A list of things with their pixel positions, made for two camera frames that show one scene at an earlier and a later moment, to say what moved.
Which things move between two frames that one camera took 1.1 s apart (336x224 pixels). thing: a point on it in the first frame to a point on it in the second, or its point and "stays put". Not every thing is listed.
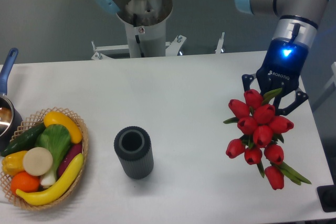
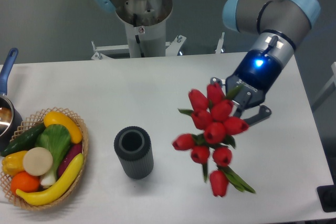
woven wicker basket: [30, 123] stays put
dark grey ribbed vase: [133, 146] stays put
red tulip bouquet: [260, 130] to [211, 114]
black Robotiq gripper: [282, 69] to [258, 71]
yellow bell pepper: [12, 163] stays put
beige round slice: [38, 161] stays put
